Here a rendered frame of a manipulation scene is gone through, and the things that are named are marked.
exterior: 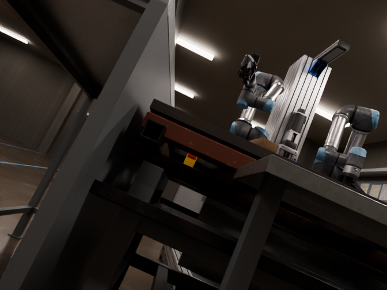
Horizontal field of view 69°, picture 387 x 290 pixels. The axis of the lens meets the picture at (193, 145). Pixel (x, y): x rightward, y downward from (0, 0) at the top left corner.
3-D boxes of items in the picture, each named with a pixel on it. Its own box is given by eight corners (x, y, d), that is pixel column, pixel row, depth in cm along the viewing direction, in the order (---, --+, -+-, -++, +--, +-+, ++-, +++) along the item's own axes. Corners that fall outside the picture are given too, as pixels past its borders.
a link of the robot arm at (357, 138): (328, 174, 205) (356, 103, 180) (351, 182, 199) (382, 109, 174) (326, 182, 195) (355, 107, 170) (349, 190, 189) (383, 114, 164)
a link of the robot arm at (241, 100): (251, 107, 171) (258, 91, 173) (234, 102, 175) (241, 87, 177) (253, 112, 178) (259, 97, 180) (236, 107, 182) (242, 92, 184)
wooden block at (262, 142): (273, 160, 87) (279, 145, 88) (257, 151, 86) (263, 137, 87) (256, 161, 99) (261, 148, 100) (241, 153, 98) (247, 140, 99)
